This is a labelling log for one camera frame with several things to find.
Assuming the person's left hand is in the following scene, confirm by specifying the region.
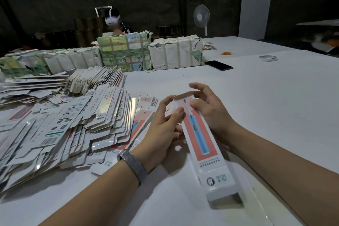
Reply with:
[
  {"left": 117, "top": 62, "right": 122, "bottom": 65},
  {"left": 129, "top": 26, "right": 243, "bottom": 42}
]
[{"left": 131, "top": 95, "right": 186, "bottom": 173}]

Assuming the person's right hand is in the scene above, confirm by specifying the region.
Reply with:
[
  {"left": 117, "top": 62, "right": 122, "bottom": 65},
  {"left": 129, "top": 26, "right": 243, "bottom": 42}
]
[{"left": 188, "top": 82, "right": 237, "bottom": 142}]

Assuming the toothbrush carton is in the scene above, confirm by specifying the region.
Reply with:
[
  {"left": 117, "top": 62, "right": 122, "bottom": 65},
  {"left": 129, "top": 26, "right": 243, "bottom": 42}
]
[{"left": 172, "top": 91, "right": 239, "bottom": 203}]

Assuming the fanned stack of white cartons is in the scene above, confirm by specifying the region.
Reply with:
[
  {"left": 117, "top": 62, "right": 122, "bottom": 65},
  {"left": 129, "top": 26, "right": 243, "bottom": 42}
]
[{"left": 64, "top": 66, "right": 126, "bottom": 96}]

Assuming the pile of cartons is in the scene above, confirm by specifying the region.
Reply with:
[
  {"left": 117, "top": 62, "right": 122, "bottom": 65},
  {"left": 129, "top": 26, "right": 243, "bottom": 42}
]
[{"left": 0, "top": 70, "right": 160, "bottom": 192}]

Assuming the person's right forearm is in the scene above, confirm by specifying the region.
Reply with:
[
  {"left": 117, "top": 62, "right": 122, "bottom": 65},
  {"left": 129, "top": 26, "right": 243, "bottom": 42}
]
[{"left": 222, "top": 123, "right": 339, "bottom": 226}]

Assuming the person's left forearm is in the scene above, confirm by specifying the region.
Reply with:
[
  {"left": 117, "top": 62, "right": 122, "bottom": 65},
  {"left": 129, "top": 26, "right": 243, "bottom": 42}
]
[{"left": 40, "top": 162, "right": 141, "bottom": 226}]

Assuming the grey band wristwatch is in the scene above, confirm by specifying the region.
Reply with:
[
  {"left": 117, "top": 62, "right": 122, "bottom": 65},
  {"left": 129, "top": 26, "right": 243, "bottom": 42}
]
[{"left": 117, "top": 149, "right": 148, "bottom": 184}]

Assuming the black smartphone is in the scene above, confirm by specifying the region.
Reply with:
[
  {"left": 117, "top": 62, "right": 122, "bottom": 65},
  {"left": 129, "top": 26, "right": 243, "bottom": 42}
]
[{"left": 205, "top": 60, "right": 234, "bottom": 71}]

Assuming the dark wooden chair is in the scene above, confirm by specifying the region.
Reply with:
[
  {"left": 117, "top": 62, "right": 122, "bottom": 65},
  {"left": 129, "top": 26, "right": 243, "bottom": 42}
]
[{"left": 156, "top": 24, "right": 186, "bottom": 37}]

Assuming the green printed wrapped bundle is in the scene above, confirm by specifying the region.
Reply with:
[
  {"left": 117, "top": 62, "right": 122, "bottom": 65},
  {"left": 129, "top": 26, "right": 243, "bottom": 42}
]
[{"left": 96, "top": 31, "right": 153, "bottom": 72}]

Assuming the white standing fan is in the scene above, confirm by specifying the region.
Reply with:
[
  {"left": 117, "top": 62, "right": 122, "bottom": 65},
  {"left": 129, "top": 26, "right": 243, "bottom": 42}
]
[{"left": 193, "top": 4, "right": 211, "bottom": 37}]

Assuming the white board panel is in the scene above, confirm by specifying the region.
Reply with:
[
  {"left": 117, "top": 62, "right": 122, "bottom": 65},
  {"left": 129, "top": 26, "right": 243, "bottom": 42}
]
[{"left": 238, "top": 0, "right": 275, "bottom": 41}]

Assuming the cluttered side table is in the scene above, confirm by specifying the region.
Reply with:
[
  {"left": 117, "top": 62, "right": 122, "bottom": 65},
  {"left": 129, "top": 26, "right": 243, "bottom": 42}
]
[{"left": 297, "top": 19, "right": 339, "bottom": 54}]

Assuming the row of white wrapped bundles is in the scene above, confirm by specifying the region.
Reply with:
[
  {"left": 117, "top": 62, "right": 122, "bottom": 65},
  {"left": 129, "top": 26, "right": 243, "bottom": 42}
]
[{"left": 0, "top": 47, "right": 103, "bottom": 78}]

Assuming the white strapped wrapped bundle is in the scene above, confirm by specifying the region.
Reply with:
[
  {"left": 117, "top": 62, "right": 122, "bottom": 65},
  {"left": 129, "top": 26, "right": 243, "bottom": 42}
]
[{"left": 148, "top": 35, "right": 204, "bottom": 70}]

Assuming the white head-mounted camera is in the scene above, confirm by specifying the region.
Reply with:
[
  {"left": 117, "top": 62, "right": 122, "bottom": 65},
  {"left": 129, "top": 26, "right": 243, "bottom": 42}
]
[{"left": 95, "top": 6, "right": 121, "bottom": 27}]

